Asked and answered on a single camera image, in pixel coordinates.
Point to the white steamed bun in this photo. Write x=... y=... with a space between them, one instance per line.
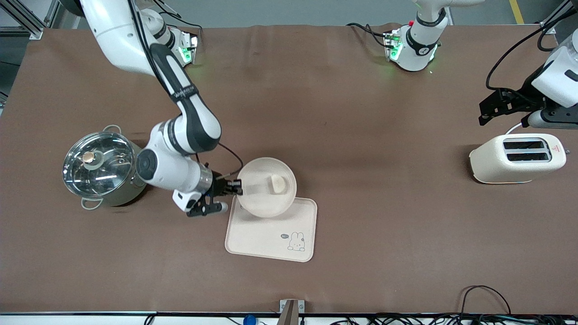
x=279 y=184

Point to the beige tray with rabbit print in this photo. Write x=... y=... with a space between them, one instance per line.
x=262 y=239

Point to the cream two-slot toaster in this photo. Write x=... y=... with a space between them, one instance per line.
x=496 y=162

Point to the beige round plate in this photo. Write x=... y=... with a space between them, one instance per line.
x=259 y=194

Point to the steel cooking pot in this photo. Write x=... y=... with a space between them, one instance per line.
x=108 y=201

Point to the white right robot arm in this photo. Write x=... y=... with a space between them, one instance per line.
x=117 y=40

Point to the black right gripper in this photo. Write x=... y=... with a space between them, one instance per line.
x=221 y=186

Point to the glass pot lid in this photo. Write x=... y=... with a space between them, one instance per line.
x=104 y=172

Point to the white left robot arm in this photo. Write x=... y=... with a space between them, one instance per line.
x=420 y=43

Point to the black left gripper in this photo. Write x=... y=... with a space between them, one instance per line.
x=520 y=100

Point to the blue round knob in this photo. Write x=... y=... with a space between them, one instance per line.
x=249 y=320

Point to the aluminium frame profile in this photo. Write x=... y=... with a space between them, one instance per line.
x=27 y=22
x=557 y=11

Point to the brown table cover mat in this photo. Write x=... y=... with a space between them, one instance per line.
x=361 y=113

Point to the grey metal camera bracket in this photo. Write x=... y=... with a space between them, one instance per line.
x=291 y=311

